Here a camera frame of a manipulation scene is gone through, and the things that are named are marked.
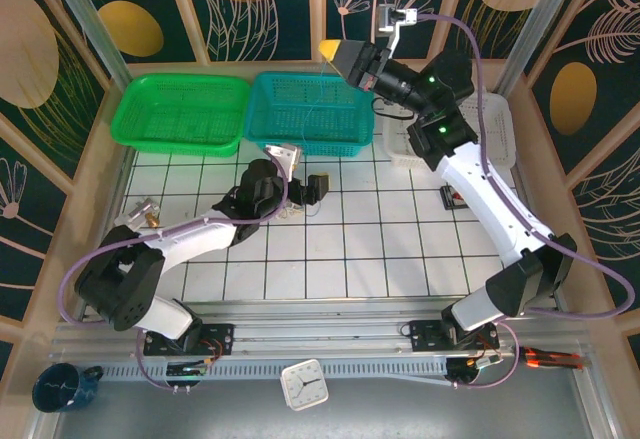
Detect orange black hand tool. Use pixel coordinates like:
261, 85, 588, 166
514, 345, 585, 371

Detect white square clock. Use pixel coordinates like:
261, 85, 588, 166
279, 358, 330, 413

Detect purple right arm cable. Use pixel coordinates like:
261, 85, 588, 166
414, 12, 636, 391

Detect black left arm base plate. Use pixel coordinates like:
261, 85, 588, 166
143, 322, 235, 358

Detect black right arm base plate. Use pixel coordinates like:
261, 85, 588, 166
402, 318, 500, 355

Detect white plastic basket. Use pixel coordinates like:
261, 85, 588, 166
382, 83, 517, 171

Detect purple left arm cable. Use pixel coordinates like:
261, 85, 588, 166
58, 151, 292, 391

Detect dark blue mug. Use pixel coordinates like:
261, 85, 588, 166
32, 362, 105, 414

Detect grey slotted cable duct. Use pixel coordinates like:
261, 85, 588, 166
102, 358, 451, 384

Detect white grid mat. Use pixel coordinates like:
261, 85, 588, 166
107, 83, 549, 301

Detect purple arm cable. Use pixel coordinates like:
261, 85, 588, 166
414, 12, 636, 391
58, 151, 292, 391

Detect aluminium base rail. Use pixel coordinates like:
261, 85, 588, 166
49, 298, 586, 360

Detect teal plastic basket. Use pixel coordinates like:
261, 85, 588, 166
242, 70, 376, 156

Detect aluminium frame post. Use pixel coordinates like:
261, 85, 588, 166
38, 0, 134, 85
494, 0, 586, 95

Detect green plastic basket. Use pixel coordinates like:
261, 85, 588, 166
109, 72, 252, 157

